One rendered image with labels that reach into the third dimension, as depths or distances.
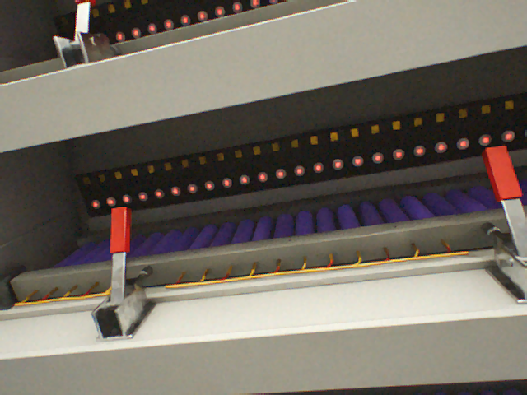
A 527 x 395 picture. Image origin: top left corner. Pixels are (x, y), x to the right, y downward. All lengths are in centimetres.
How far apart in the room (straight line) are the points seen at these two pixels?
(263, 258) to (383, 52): 17
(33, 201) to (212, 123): 22
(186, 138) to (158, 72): 20
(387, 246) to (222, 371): 15
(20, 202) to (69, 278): 13
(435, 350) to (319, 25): 21
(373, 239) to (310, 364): 10
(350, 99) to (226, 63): 22
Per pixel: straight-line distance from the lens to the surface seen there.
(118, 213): 29
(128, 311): 28
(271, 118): 43
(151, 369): 27
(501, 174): 27
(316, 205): 37
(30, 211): 47
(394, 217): 33
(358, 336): 23
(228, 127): 44
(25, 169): 47
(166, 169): 42
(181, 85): 26
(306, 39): 24
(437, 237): 30
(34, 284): 39
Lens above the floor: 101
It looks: 1 degrees up
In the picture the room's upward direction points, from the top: 8 degrees counter-clockwise
